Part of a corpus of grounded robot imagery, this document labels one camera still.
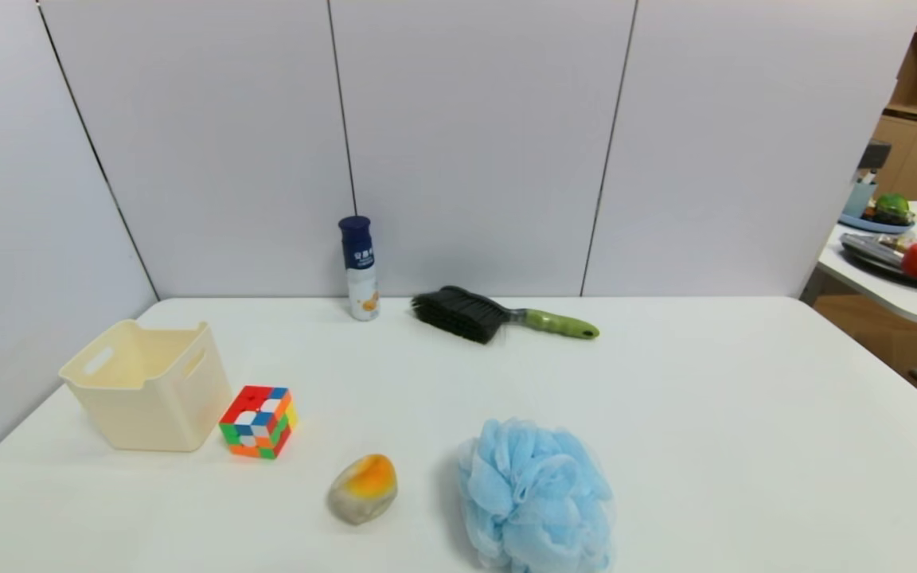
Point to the black oval tray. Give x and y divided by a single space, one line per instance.
872 261

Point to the cream plastic storage box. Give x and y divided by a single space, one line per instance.
148 414

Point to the orange grey mango toy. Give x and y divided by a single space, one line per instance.
363 489

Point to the blue round plate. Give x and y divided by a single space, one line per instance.
856 223

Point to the light blue cup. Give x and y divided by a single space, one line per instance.
858 199

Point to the white side table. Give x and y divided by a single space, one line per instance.
888 298

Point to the green vegetable toy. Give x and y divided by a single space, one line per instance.
892 208

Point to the light blue bath loofah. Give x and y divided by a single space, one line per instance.
534 497

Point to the silver foil packet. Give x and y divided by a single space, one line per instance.
872 248

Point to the multicolour puzzle cube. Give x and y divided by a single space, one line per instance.
258 422

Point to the white spray bottle blue cap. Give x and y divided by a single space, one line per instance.
361 274

